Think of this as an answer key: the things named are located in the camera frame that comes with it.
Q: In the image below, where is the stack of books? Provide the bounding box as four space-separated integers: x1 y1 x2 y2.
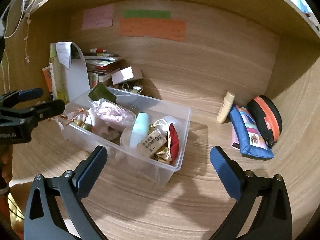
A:
84 49 124 88

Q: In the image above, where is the hand holding other gripper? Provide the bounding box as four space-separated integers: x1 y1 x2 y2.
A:
1 145 13 194

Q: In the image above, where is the orange sticky note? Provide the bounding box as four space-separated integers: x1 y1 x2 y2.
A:
119 18 186 42

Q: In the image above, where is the cream lotion bottle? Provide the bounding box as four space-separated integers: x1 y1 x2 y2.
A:
217 92 235 124

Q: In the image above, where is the green spray bottle black cap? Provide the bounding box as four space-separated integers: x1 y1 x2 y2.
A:
88 82 117 103

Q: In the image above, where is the small white cardboard box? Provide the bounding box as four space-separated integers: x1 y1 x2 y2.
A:
111 66 143 85

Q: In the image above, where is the black orange round case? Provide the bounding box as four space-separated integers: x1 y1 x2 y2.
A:
246 95 283 148

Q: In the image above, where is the pink comb in bag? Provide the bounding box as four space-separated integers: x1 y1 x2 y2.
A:
91 98 136 133

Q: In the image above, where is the blue patchwork pencil pouch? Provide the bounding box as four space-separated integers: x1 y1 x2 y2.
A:
229 105 274 160

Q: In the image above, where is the light blue plastic tube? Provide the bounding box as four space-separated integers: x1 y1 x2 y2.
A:
129 112 150 148

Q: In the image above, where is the pink notebook under pouch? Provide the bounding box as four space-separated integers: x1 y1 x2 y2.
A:
231 126 240 150

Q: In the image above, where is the white 4B eraser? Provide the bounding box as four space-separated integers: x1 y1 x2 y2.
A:
137 130 167 158

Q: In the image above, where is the gold gourd string ornament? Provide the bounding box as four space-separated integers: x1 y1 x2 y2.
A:
50 108 94 131

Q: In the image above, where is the pink sticky note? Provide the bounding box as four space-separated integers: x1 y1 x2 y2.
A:
81 4 114 30

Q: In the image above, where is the white curved stand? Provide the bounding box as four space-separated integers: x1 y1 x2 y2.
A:
55 41 90 102

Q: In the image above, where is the red fabric charm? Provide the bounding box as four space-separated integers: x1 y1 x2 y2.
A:
169 124 180 164

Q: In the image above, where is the green sticky note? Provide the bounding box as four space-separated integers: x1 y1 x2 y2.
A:
124 9 171 19

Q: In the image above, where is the clear plastic storage bin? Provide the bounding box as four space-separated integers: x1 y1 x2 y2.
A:
62 88 192 185

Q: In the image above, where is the tall green box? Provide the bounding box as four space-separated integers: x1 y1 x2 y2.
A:
49 43 69 104

